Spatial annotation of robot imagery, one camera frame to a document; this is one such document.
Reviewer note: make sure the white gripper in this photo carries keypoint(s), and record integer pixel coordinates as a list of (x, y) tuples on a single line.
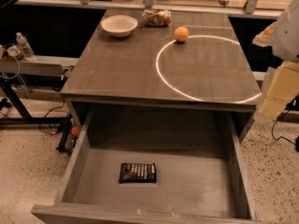
[(289, 34)]

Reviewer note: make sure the black rxbar chocolate wrapper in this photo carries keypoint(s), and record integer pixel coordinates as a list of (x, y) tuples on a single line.
[(137, 173)]

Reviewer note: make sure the open grey top drawer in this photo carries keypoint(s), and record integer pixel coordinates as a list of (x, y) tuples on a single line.
[(201, 178)]

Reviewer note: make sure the grey metal railing shelf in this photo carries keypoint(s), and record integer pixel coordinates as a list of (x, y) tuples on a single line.
[(149, 0)]

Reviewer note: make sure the orange fruit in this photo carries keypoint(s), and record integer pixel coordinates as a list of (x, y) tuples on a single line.
[(181, 34)]

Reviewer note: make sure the snack bag of nuts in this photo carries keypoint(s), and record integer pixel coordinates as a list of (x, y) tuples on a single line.
[(156, 18)]

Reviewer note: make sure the white bowl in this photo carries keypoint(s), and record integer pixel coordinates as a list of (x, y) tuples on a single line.
[(119, 25)]

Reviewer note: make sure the small red ball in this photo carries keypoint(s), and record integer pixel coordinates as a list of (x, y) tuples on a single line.
[(75, 131)]

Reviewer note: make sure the black metal side table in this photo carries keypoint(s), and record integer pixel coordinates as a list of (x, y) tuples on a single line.
[(45, 66)]

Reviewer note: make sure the clear plastic water bottle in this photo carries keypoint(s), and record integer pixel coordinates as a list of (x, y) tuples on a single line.
[(25, 47)]

